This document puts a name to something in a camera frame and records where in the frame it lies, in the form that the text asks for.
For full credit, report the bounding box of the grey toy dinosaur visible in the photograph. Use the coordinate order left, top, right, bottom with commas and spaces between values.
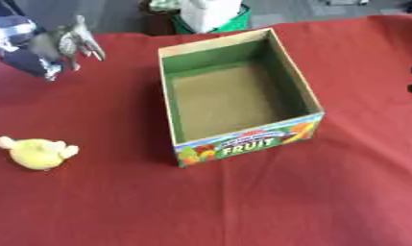
31, 14, 109, 72

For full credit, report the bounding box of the cardboard box with green inside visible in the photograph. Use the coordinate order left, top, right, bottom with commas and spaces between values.
157, 27, 327, 168

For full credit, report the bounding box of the green bag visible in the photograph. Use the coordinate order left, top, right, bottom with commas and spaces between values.
168, 3, 253, 36

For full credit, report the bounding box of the white bag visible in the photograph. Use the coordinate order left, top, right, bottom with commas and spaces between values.
179, 0, 245, 34

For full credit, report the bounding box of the dark brown furniture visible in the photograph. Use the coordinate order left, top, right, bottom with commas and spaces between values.
138, 0, 182, 37

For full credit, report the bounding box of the yellow round soft toy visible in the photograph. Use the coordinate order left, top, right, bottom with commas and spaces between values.
0, 135, 82, 171

